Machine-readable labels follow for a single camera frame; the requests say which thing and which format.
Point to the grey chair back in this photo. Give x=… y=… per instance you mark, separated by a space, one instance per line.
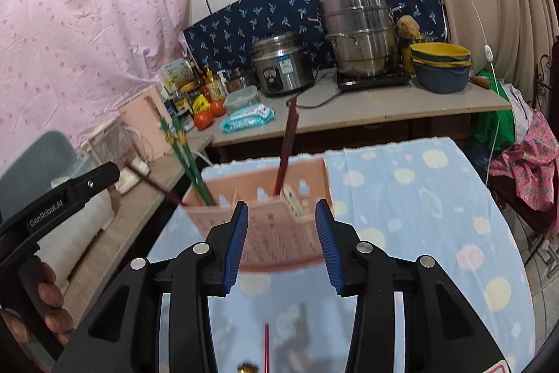
x=35 y=163

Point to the yellow plastic basin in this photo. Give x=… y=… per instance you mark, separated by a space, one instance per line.
x=439 y=49
x=463 y=63

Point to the stainless steel steamer pot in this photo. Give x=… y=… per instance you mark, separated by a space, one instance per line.
x=362 y=49

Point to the white blender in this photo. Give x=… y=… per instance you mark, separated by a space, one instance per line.
x=131 y=176

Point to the gold flower-tipped utensil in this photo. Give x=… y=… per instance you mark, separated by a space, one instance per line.
x=246 y=368

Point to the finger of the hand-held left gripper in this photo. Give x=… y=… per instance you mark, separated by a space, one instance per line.
x=91 y=183

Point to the small glass jar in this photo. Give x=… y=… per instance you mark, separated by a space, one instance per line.
x=187 y=124

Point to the dark metal chair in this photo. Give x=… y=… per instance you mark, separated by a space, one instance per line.
x=551 y=76

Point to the white cloth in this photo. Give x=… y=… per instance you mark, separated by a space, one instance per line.
x=519 y=106

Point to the brown loofah sponge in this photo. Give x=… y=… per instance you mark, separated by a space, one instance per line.
x=408 y=27

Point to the red chopstick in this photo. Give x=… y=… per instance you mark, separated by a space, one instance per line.
x=291 y=132
x=153 y=185
x=286 y=150
x=266 y=349

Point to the red tomato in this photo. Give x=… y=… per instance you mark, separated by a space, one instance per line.
x=203 y=120
x=217 y=108

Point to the clear plastic food container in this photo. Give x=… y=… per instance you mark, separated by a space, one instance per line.
x=242 y=97

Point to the blue wet wipes packet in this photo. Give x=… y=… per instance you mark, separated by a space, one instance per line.
x=246 y=117

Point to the pink printed curtain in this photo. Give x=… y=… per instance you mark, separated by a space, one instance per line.
x=87 y=28

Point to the blue dotted tablecloth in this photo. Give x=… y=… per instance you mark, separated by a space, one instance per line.
x=415 y=202

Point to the yellow mug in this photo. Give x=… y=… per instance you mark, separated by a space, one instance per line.
x=407 y=58

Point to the blue plastic basin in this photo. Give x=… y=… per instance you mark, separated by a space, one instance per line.
x=441 y=79

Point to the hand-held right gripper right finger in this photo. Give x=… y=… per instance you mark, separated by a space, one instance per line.
x=325 y=250

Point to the pink electric kettle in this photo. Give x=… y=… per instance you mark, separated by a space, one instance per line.
x=139 y=115

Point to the white pump bottle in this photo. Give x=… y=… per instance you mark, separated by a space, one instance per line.
x=222 y=81

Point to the green chopstick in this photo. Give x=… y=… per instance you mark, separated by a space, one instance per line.
x=185 y=163
x=195 y=163

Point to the yellow-label oil bottle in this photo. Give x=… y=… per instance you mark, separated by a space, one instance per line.
x=214 y=87

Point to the grey kitchen counter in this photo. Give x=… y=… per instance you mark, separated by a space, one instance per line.
x=371 y=106

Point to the yellow snack packet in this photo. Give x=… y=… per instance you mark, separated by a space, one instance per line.
x=200 y=104

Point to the person's left hand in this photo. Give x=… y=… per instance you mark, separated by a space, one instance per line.
x=54 y=303

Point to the black induction cooker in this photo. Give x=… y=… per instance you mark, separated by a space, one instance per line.
x=393 y=79

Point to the white flower-print carton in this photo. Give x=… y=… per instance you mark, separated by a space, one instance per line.
x=174 y=75

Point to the wooden rolling pin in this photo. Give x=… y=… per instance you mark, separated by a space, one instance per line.
x=480 y=82

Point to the navy leaf-print cloth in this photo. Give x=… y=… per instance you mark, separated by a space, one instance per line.
x=270 y=6

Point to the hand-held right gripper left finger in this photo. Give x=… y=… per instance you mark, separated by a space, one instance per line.
x=236 y=250

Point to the wooden side table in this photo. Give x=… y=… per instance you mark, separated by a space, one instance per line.
x=131 y=224

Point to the dark sauce bottle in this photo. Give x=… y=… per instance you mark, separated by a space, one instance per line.
x=181 y=104

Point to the pink plastic utensil basket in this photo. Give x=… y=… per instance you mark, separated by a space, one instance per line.
x=279 y=233

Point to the pink pineapple-print cloth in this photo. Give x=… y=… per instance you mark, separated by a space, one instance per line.
x=533 y=163

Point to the silver rice cooker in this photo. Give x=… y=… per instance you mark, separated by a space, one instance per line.
x=284 y=67

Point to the green plastic bag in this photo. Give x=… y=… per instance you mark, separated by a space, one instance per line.
x=491 y=119

